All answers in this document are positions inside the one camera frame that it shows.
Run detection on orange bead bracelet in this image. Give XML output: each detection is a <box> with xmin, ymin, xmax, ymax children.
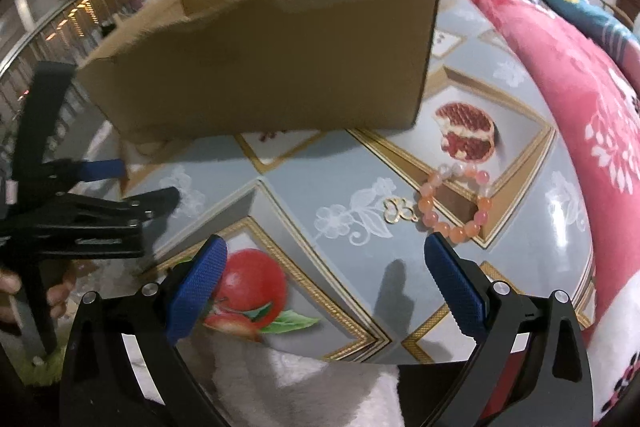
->
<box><xmin>416</xmin><ymin>163</ymin><xmax>496</xmax><ymax>244</ymax></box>

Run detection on wooden chair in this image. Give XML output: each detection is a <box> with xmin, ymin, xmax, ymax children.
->
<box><xmin>597</xmin><ymin>0</ymin><xmax>636</xmax><ymax>28</ymax></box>

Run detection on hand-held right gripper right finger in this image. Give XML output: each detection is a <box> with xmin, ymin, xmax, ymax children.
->
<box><xmin>424</xmin><ymin>232</ymin><xmax>596</xmax><ymax>427</ymax></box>

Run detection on white fluffy cloth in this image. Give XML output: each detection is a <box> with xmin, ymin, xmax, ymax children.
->
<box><xmin>210</xmin><ymin>337</ymin><xmax>401</xmax><ymax>427</ymax></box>

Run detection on pink floral blanket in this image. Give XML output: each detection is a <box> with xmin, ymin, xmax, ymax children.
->
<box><xmin>440</xmin><ymin>0</ymin><xmax>640</xmax><ymax>427</ymax></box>

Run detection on brown cardboard box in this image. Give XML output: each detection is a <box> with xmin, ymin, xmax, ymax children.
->
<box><xmin>75</xmin><ymin>0</ymin><xmax>441</xmax><ymax>142</ymax></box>

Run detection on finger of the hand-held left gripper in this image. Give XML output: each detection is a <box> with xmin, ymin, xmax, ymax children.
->
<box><xmin>10</xmin><ymin>187</ymin><xmax>181</xmax><ymax>258</ymax></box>
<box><xmin>42</xmin><ymin>159</ymin><xmax>125</xmax><ymax>184</ymax></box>

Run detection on metal stair railing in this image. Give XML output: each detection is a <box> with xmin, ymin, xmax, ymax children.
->
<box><xmin>0</xmin><ymin>0</ymin><xmax>146</xmax><ymax>118</ymax></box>

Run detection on person's left hand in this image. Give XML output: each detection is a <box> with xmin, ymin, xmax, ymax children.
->
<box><xmin>0</xmin><ymin>264</ymin><xmax>78</xmax><ymax>325</ymax></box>

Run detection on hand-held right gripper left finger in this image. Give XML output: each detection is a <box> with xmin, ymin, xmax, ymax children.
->
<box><xmin>60</xmin><ymin>234</ymin><xmax>231</xmax><ymax>427</ymax></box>

